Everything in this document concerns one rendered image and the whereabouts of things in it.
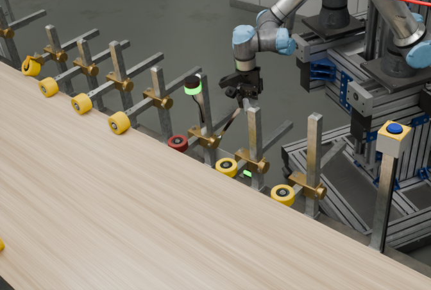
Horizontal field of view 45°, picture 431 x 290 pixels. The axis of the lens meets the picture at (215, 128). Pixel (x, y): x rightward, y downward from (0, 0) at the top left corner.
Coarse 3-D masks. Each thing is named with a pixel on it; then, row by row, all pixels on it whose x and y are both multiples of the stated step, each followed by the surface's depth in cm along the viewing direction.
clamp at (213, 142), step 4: (196, 128) 216; (200, 128) 216; (188, 132) 216; (192, 132) 214; (196, 132) 214; (200, 132) 214; (196, 136) 213; (200, 136) 212; (212, 136) 211; (200, 140) 213; (204, 140) 211; (208, 140) 209; (212, 140) 209; (216, 140) 210; (200, 144) 214; (204, 144) 212; (208, 144) 210; (212, 144) 209; (216, 144) 211; (208, 148) 212; (212, 148) 210
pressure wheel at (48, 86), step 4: (44, 80) 237; (48, 80) 237; (52, 80) 238; (40, 84) 237; (44, 84) 235; (48, 84) 236; (52, 84) 237; (56, 84) 238; (40, 88) 240; (44, 88) 238; (48, 88) 236; (52, 88) 237; (56, 88) 239; (44, 92) 240; (48, 92) 237; (52, 92) 238; (48, 96) 239
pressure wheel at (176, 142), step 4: (176, 136) 207; (180, 136) 207; (184, 136) 206; (168, 140) 205; (172, 140) 206; (176, 140) 204; (180, 140) 205; (184, 140) 204; (168, 144) 203; (172, 144) 203; (176, 144) 203; (180, 144) 202; (184, 144) 202; (188, 144) 206; (176, 148) 202; (180, 148) 202; (184, 148) 203; (180, 152) 203
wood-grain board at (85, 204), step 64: (0, 64) 271; (0, 128) 223; (64, 128) 219; (128, 128) 215; (0, 192) 190; (64, 192) 187; (128, 192) 184; (192, 192) 181; (256, 192) 178; (0, 256) 165; (64, 256) 163; (128, 256) 161; (192, 256) 159; (256, 256) 157; (320, 256) 155; (384, 256) 153
